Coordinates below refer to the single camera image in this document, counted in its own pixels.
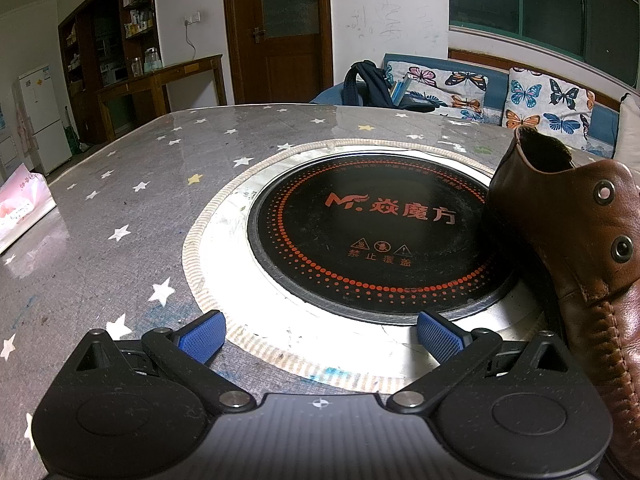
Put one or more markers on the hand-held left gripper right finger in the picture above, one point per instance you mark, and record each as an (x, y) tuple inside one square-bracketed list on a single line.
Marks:
[(440, 337)]

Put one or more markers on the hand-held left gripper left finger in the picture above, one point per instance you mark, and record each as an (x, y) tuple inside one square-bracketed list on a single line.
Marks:
[(202, 337)]

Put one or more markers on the brown leather shoe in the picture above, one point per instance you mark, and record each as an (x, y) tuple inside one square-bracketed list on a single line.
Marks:
[(560, 220)]

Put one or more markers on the round built-in induction cooktop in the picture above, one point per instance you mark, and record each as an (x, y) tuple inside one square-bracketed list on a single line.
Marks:
[(375, 260)]

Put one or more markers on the grey star-print tablecloth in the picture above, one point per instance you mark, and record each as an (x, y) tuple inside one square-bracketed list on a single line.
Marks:
[(125, 200)]

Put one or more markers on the light blue book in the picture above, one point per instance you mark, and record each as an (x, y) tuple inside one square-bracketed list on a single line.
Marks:
[(400, 91)]

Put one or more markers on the butterfly print cushion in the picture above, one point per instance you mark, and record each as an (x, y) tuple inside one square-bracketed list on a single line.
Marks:
[(545, 105), (450, 85)]

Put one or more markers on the dark blue backpack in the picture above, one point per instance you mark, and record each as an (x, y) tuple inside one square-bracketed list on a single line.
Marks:
[(372, 85)]

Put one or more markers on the blue sofa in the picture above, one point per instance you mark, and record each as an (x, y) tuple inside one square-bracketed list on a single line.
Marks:
[(495, 79)]

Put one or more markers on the wooden side table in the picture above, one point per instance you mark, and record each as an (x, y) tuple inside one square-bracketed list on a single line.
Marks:
[(165, 72)]

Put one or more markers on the white refrigerator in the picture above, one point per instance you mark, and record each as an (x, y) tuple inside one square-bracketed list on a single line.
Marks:
[(42, 120)]

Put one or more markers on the small glass jar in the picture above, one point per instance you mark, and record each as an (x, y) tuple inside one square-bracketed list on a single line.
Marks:
[(136, 66)]

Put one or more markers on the beige cushion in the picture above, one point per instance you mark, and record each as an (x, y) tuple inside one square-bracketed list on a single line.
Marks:
[(630, 130)]

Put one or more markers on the large glass jar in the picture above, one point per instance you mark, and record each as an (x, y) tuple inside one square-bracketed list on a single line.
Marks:
[(152, 60)]

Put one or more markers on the brown wooden door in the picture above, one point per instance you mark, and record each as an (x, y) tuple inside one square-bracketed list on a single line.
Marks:
[(290, 60)]

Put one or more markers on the wooden shelf cabinet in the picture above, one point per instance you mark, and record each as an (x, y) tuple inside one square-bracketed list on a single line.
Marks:
[(107, 35)]

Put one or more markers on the green-framed window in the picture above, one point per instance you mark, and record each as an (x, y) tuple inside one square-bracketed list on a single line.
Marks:
[(525, 5)]

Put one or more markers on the white wall socket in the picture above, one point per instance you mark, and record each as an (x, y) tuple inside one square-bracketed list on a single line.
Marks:
[(192, 18)]

